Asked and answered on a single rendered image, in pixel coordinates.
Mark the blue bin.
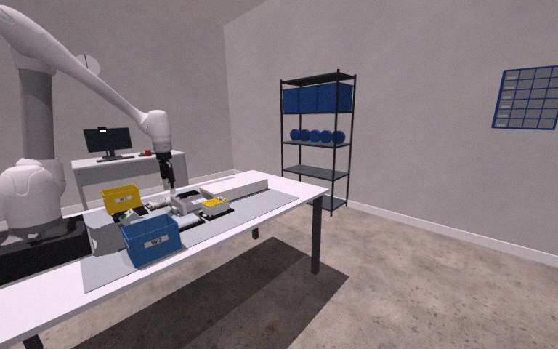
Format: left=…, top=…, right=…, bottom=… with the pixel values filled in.
left=121, top=213, right=182, bottom=268

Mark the grey bench mat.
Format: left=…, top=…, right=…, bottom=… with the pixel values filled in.
left=80, top=177, right=299, bottom=294

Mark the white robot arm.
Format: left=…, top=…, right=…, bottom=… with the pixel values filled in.
left=0, top=5, right=172, bottom=249

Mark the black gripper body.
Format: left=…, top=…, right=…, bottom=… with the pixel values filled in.
left=156, top=151, right=172, bottom=169

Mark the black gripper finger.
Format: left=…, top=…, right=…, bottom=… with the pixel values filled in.
left=159, top=161, right=169, bottom=190
left=162, top=162, right=176, bottom=195

